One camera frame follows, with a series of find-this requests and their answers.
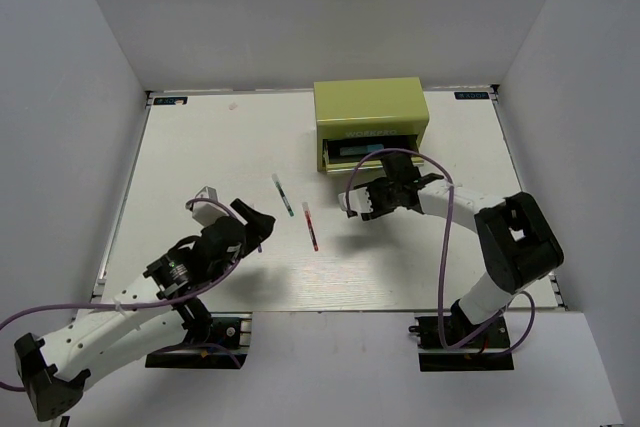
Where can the green metal drawer box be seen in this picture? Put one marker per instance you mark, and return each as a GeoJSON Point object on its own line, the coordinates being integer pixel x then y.
{"type": "Point", "coordinates": [389, 111]}

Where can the red pen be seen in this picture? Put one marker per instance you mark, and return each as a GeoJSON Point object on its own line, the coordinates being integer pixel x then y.
{"type": "Point", "coordinates": [309, 223]}

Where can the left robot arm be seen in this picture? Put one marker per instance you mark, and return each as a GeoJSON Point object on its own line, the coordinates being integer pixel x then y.
{"type": "Point", "coordinates": [159, 311]}

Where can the green pen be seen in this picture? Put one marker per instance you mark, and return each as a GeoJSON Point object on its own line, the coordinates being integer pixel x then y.
{"type": "Point", "coordinates": [282, 194]}

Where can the right corner label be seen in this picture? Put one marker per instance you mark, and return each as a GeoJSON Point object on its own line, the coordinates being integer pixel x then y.
{"type": "Point", "coordinates": [471, 95]}

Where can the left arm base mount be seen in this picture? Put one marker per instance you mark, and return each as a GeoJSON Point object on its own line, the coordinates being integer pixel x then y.
{"type": "Point", "coordinates": [225, 348]}

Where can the blue highlighter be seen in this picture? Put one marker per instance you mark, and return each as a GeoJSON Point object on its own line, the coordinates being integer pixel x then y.
{"type": "Point", "coordinates": [359, 150]}

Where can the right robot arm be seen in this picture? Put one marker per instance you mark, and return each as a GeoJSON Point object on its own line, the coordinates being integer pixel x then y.
{"type": "Point", "coordinates": [517, 243]}

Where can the corner label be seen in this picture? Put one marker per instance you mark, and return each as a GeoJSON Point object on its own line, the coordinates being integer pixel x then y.
{"type": "Point", "coordinates": [471, 95]}
{"type": "Point", "coordinates": [172, 100]}

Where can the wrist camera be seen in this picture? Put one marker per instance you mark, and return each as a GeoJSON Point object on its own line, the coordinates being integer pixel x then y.
{"type": "Point", "coordinates": [356, 202]}
{"type": "Point", "coordinates": [205, 209]}

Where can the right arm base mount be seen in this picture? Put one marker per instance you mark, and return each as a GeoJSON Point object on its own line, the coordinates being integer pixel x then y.
{"type": "Point", "coordinates": [482, 354]}

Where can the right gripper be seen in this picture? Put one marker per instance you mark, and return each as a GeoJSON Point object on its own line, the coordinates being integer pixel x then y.
{"type": "Point", "coordinates": [377, 210]}

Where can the left corner label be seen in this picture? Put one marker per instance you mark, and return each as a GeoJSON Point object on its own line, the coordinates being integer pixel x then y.
{"type": "Point", "coordinates": [172, 100]}

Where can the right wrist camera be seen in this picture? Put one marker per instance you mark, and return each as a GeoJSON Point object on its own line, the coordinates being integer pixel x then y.
{"type": "Point", "coordinates": [356, 202]}

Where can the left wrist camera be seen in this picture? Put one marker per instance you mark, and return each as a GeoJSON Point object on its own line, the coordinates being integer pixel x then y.
{"type": "Point", "coordinates": [205, 209]}

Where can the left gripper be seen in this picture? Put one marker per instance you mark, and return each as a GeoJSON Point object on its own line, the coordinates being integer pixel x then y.
{"type": "Point", "coordinates": [260, 225]}

